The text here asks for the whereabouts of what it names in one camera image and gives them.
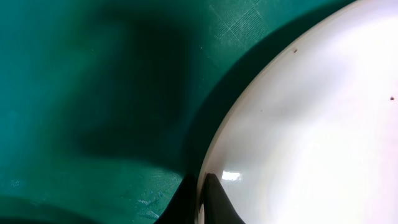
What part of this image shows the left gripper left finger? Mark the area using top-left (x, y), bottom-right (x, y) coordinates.
top-left (154, 174), bottom-right (197, 224)

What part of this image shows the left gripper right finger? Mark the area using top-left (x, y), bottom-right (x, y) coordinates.
top-left (201, 173), bottom-right (244, 224)

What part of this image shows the teal plastic tray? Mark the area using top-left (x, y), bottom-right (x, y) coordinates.
top-left (1, 0), bottom-right (346, 223)

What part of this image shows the white plate lower left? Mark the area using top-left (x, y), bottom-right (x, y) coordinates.
top-left (200, 0), bottom-right (397, 223)

